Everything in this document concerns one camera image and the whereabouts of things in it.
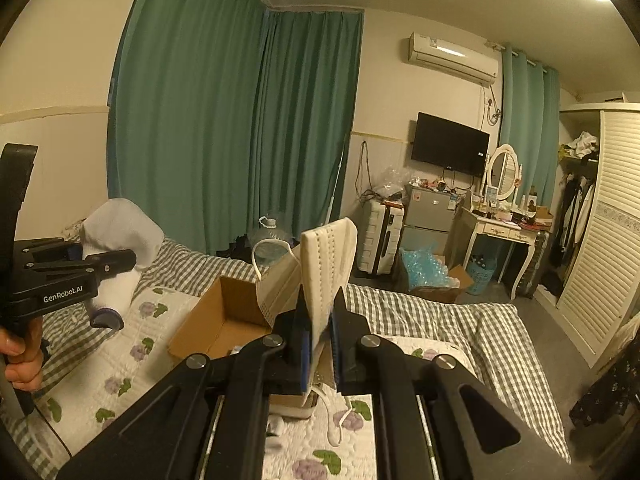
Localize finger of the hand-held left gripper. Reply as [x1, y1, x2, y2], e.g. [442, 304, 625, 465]
[70, 248, 137, 282]
[86, 296, 125, 332]

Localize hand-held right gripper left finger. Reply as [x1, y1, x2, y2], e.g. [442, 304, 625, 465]
[55, 287, 311, 480]

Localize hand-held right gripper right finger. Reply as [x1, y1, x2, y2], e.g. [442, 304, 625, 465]
[330, 287, 572, 480]

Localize white sock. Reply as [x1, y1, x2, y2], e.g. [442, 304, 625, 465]
[80, 198, 166, 322]

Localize white face mask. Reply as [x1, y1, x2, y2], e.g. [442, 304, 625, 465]
[252, 217, 362, 445]

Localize brown cardboard box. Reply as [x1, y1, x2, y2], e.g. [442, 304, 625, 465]
[167, 275, 322, 419]

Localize person's left hand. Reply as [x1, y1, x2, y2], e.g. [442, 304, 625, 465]
[0, 319, 46, 393]

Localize white floral quilt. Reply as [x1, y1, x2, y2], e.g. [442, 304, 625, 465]
[27, 282, 483, 480]

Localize small white cloth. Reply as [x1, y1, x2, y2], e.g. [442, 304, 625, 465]
[266, 415, 288, 454]

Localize bed with floral quilt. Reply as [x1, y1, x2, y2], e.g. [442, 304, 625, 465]
[9, 236, 572, 465]

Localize box of blue bubble wrap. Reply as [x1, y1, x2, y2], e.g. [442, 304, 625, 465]
[397, 246, 477, 304]

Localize white suitcase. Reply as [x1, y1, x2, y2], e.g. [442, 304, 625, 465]
[359, 199, 407, 277]

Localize clear water jug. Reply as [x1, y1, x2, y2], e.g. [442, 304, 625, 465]
[248, 213, 297, 272]

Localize blue basket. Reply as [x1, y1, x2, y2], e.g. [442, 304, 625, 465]
[464, 255, 499, 296]

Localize wide green curtain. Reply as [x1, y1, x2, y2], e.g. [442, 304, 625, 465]
[107, 0, 273, 257]

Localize grey small fridge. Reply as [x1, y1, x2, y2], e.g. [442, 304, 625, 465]
[401, 184, 464, 272]

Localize white pole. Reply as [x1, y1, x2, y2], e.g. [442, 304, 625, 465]
[324, 134, 349, 227]

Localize clear plastic bags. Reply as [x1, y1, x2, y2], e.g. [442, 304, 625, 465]
[371, 169, 417, 202]

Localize white dressing table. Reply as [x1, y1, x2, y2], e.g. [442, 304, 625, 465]
[459, 204, 552, 287]

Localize dark suitcase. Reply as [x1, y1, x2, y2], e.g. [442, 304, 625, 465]
[519, 229, 552, 297]

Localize narrow green curtain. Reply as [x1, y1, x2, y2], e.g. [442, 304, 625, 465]
[254, 10, 365, 243]

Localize white oval mirror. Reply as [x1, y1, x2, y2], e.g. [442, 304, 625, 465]
[487, 143, 522, 207]

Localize hanging dark clothes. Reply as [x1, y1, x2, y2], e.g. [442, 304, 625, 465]
[546, 169, 599, 273]

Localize dark floral garment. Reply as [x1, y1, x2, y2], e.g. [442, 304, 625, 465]
[569, 329, 640, 429]

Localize white louvred wardrobe door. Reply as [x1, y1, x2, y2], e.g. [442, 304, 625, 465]
[556, 109, 640, 370]

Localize light green window curtain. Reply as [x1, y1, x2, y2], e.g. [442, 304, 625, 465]
[499, 44, 562, 213]

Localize white air conditioner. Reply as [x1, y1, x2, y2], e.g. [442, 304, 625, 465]
[407, 31, 501, 85]

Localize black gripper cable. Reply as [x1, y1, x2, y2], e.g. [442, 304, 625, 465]
[0, 385, 73, 462]

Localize black wall television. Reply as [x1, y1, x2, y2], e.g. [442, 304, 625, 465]
[411, 112, 491, 179]

